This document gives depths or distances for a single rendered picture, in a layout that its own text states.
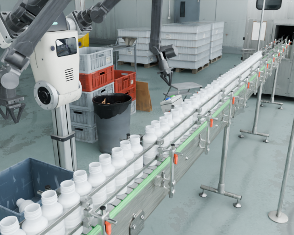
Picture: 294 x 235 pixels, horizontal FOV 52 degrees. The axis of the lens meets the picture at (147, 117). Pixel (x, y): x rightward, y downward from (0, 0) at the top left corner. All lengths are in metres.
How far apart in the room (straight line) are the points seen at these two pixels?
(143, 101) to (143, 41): 3.78
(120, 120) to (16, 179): 1.99
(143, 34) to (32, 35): 7.36
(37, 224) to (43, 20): 0.65
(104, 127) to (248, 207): 1.67
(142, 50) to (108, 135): 5.33
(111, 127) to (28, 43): 2.31
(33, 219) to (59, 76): 0.92
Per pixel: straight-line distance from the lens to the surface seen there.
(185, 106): 1.49
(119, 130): 3.37
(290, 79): 5.80
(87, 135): 3.84
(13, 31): 1.46
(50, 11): 1.10
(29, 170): 1.55
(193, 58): 7.79
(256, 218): 2.72
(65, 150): 1.76
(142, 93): 4.82
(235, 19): 11.51
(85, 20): 1.76
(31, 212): 0.79
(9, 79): 1.11
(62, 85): 1.59
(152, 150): 1.21
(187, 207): 2.71
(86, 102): 3.69
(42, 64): 1.57
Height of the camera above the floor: 1.62
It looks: 20 degrees down
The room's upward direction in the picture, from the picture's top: straight up
